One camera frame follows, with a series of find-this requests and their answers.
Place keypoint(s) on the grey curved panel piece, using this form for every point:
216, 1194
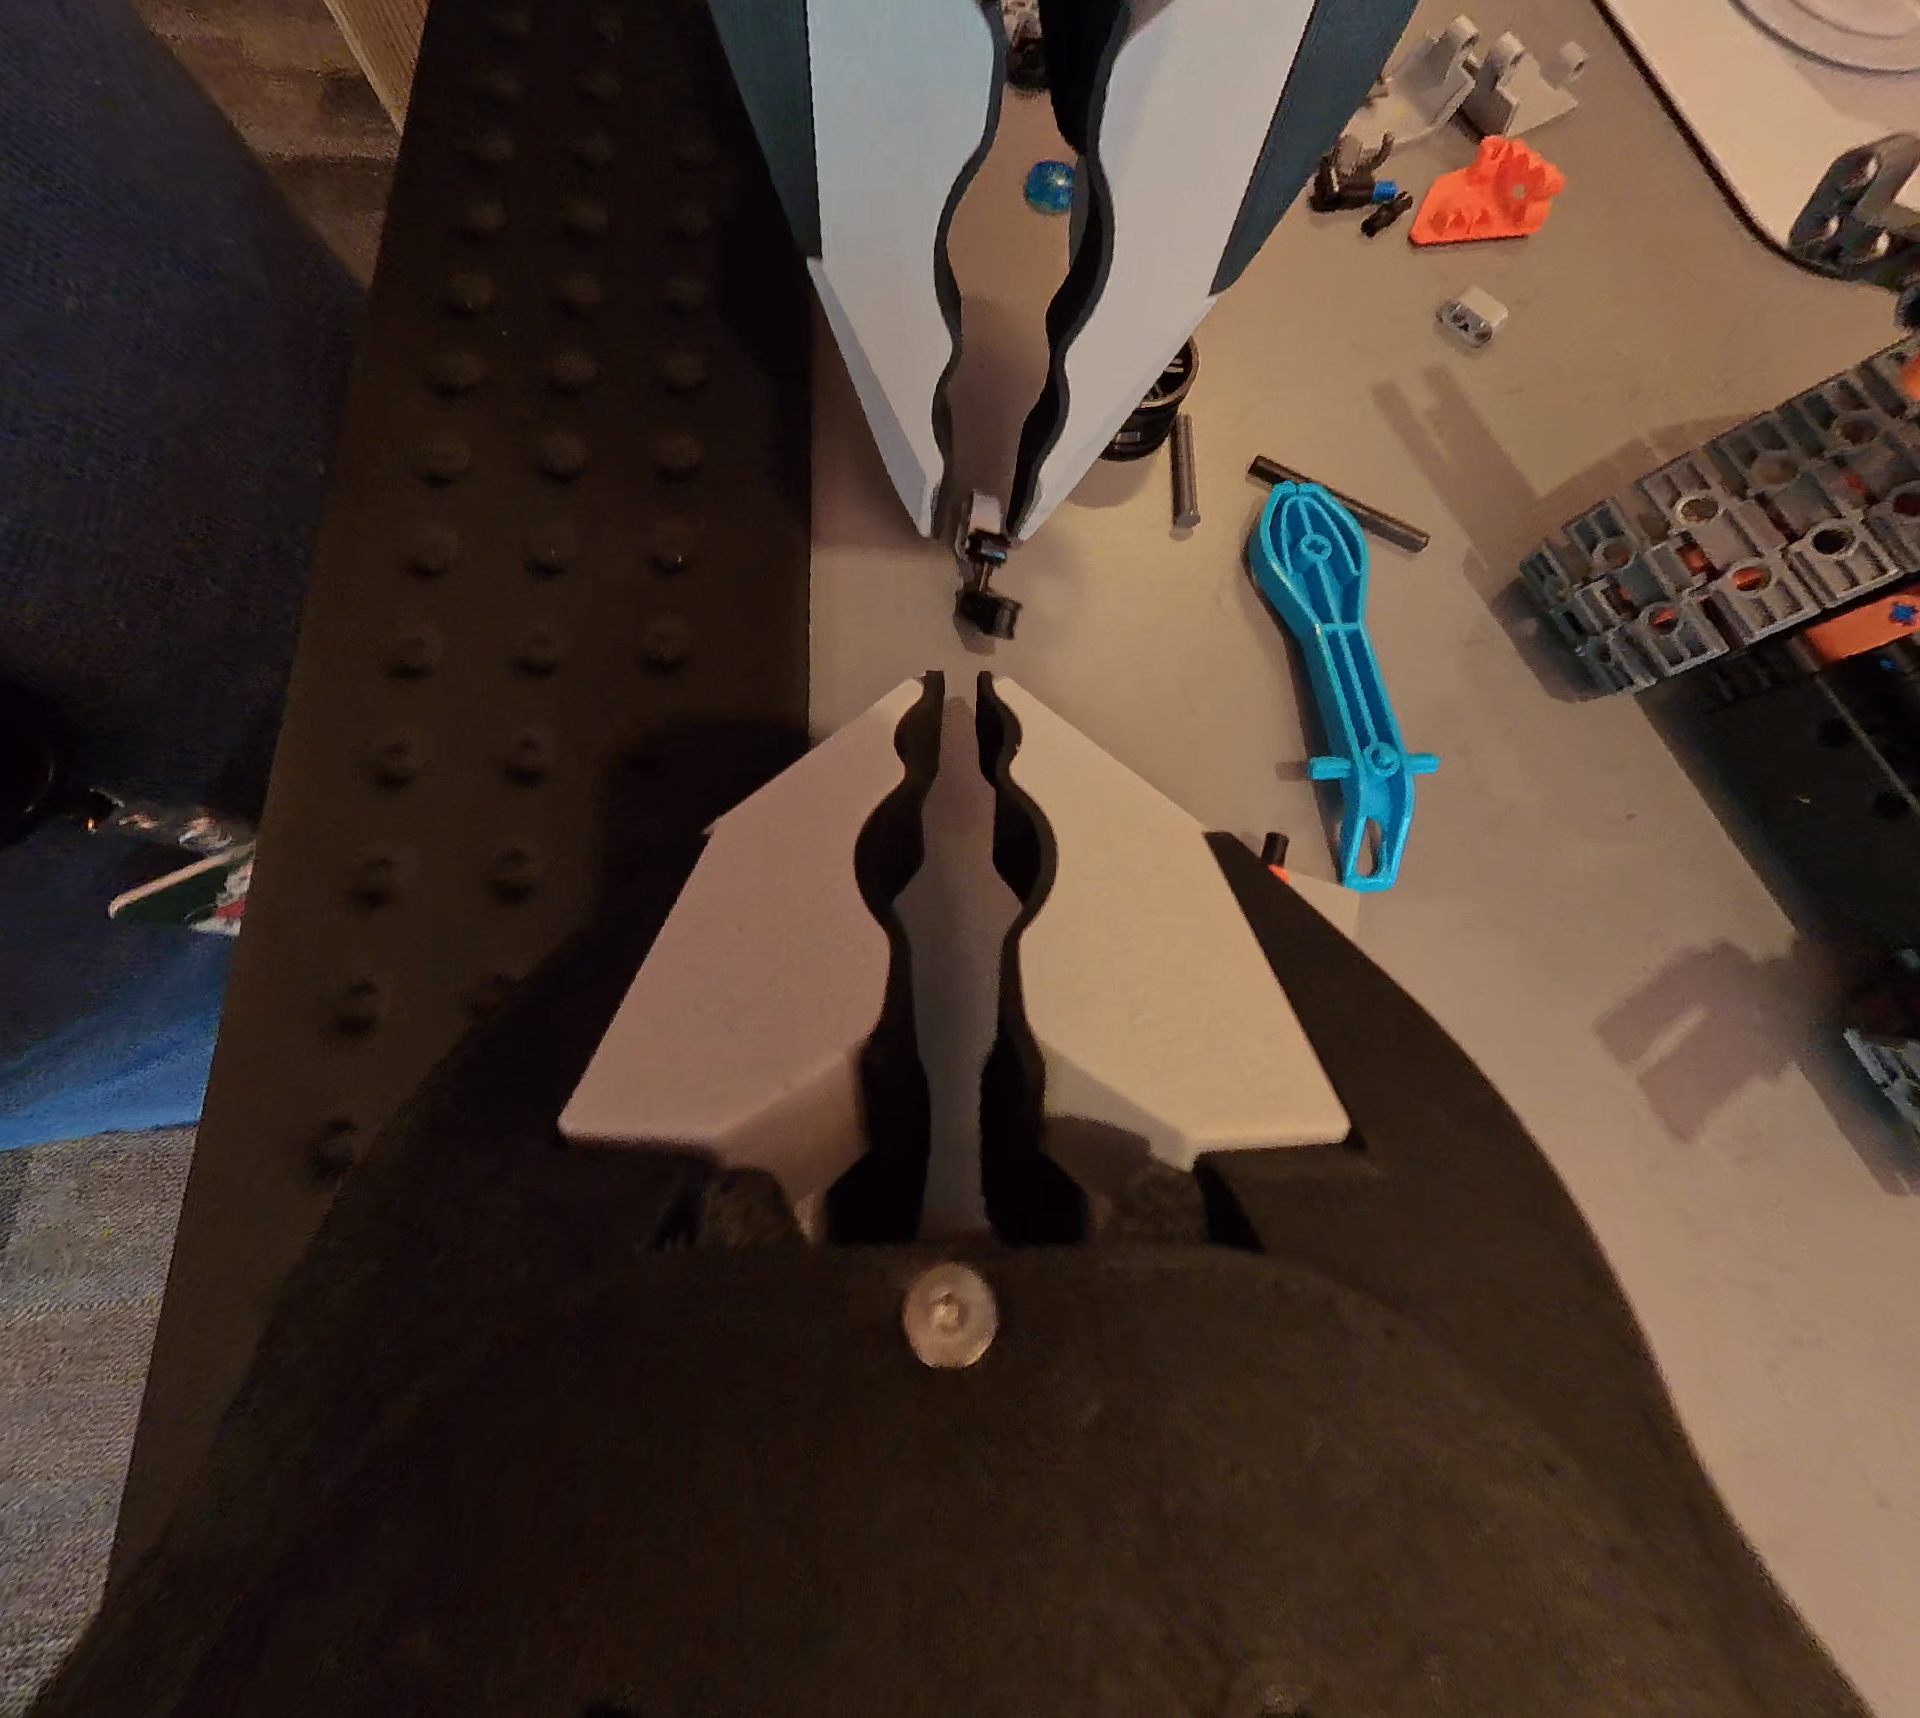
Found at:
1424, 68
1530, 90

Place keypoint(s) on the grey orange toy tracked robot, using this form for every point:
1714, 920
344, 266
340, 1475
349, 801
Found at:
1724, 549

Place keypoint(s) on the black thin beam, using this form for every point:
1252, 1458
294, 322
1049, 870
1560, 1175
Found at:
990, 611

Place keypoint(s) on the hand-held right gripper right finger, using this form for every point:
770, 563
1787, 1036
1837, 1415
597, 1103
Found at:
1184, 999

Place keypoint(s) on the blue plastic separator tool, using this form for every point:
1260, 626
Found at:
1320, 592

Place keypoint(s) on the short dark grey axle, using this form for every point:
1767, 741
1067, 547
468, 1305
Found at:
1186, 472

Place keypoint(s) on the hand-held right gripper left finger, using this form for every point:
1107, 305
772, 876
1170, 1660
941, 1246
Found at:
735, 999

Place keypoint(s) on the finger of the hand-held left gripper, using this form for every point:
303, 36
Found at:
885, 99
1201, 129

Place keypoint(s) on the small grey beam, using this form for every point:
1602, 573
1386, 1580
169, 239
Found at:
1473, 316

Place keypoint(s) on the orange sloped panel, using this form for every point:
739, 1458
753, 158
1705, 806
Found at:
1484, 200

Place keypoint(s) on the black pin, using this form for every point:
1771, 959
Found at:
1381, 523
1383, 215

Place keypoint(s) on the black spoked wheel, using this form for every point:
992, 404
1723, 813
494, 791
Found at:
1154, 413

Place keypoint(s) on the light grey axle connector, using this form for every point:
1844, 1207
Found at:
986, 511

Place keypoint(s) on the black dimpled pad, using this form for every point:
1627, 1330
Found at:
525, 399

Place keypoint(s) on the blue transparent dome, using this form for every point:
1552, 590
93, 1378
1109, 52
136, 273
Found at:
1050, 185

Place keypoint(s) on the grey angled connector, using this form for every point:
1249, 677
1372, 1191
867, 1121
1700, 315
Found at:
1359, 154

